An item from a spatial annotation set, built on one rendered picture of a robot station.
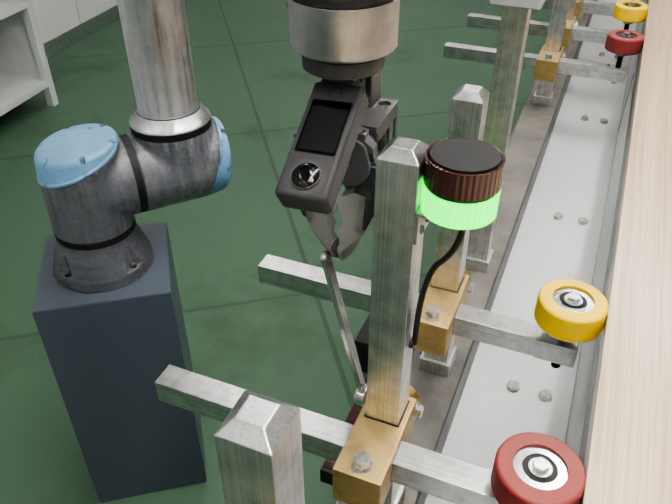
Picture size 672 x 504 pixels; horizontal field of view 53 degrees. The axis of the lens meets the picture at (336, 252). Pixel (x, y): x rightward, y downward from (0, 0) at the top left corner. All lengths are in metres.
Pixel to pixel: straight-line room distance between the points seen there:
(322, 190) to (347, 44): 0.11
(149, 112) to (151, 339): 0.44
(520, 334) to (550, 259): 0.54
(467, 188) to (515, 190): 0.94
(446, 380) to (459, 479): 0.32
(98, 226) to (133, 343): 0.25
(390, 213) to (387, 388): 0.20
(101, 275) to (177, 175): 0.24
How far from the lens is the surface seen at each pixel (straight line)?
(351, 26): 0.54
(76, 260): 1.34
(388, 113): 0.63
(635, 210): 1.05
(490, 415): 1.07
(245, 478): 0.39
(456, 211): 0.51
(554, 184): 1.64
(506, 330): 0.87
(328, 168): 0.54
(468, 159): 0.51
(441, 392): 0.98
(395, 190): 0.53
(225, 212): 2.63
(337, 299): 0.69
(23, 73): 3.79
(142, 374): 1.46
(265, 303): 2.18
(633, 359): 0.80
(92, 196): 1.26
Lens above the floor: 1.42
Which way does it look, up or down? 37 degrees down
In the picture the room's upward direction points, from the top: straight up
